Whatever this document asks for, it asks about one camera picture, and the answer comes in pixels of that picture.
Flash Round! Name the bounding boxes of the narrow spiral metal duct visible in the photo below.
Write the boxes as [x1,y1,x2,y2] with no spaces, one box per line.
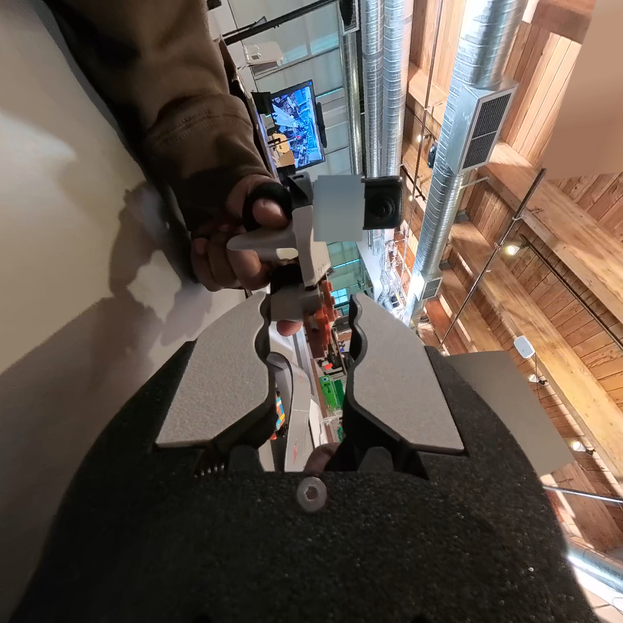
[384,0,415,178]
[361,0,387,178]

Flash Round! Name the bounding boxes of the large spiral metal duct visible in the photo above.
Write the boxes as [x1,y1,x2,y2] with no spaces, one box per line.
[404,0,525,324]

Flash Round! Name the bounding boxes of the lit display screen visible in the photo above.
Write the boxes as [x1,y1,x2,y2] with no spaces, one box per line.
[252,79,328,172]

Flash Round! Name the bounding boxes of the white mounted device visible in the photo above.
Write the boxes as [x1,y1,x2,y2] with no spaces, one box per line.
[242,41,284,67]

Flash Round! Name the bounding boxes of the person's left hand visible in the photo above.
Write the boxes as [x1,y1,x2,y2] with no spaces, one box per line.
[190,174,291,293]

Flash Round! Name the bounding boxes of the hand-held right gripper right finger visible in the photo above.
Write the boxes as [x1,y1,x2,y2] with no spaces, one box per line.
[341,292,465,468]

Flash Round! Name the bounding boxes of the small orange toy brick assembly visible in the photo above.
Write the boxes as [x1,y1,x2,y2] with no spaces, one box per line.
[303,280,340,358]

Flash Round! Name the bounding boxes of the green box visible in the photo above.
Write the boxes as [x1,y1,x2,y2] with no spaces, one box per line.
[319,374,344,412]

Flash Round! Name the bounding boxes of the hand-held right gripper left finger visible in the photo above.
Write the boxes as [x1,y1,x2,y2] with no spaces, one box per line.
[155,291,276,456]

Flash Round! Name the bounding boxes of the grey desk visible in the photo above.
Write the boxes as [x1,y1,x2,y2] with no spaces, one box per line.
[0,0,273,623]

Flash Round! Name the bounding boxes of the person's left forearm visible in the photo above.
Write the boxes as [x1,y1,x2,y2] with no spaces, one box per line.
[44,0,273,234]

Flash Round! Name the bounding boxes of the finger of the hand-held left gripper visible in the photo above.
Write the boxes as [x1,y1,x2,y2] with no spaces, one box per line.
[291,206,333,290]

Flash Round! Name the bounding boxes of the toy brick instruction booklet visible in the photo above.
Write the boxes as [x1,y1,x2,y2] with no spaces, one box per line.
[265,341,323,471]

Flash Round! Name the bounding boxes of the metal air vent grille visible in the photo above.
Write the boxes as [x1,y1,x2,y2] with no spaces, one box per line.
[455,85,518,174]

